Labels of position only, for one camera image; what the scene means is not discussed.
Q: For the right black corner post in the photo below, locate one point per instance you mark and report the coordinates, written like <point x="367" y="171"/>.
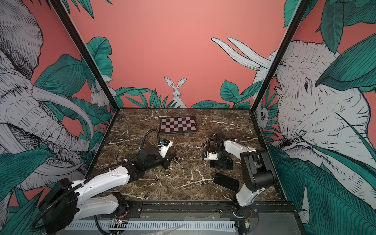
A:
<point x="294" y="23"/>

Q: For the chessboard brown and pink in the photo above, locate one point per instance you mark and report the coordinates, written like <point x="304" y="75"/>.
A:
<point x="174" y="125"/>

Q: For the black front rail frame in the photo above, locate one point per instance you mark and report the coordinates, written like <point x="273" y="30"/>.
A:
<point x="225" y="209"/>

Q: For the left black corner post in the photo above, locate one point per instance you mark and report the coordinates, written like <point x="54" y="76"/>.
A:
<point x="81" y="46"/>

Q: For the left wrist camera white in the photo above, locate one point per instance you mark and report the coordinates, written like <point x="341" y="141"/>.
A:
<point x="164" y="146"/>

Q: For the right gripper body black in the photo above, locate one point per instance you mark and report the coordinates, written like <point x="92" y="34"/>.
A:
<point x="222" y="160"/>

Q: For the white slotted cable duct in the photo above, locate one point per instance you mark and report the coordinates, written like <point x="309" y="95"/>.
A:
<point x="222" y="226"/>

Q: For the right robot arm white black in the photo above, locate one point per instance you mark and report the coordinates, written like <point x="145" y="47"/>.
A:
<point x="258" y="171"/>

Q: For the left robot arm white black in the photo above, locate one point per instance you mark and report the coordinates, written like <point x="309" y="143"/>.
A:
<point x="70" y="201"/>

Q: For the black corner post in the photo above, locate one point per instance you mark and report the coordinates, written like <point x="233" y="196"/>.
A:
<point x="81" y="46"/>
<point x="294" y="23"/>

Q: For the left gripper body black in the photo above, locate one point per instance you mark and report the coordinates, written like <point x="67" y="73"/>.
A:
<point x="158" y="161"/>

